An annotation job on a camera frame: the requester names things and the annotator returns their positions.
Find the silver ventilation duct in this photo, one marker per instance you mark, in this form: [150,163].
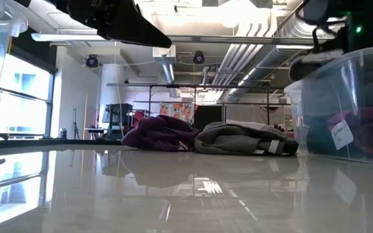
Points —
[167,69]
[270,61]

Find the large window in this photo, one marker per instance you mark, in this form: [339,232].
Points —
[21,113]

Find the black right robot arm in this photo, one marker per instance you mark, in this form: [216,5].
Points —
[371,19]

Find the dark teal microfiber towel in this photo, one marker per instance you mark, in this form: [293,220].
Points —
[319,136]

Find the purple microfiber towel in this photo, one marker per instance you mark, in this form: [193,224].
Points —
[160,132]

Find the dark grey microfiber towel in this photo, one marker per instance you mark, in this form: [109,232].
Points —
[290,145]

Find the black metal table frame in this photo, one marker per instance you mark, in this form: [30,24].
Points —
[60,142]

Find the fluorescent ceiling light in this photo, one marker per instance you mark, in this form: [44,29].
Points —
[66,35]

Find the white hanging sheet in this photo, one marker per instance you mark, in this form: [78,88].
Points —
[254,113]

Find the black panel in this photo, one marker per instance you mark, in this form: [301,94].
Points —
[207,118]

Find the orange floral printed cloth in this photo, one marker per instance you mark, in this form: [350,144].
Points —
[176,111]

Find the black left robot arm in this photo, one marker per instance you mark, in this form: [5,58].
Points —
[23,2]

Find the black ceiling spotlight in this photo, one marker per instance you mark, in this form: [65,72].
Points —
[92,61]
[198,57]

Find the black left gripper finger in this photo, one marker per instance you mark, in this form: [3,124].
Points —
[134,26]

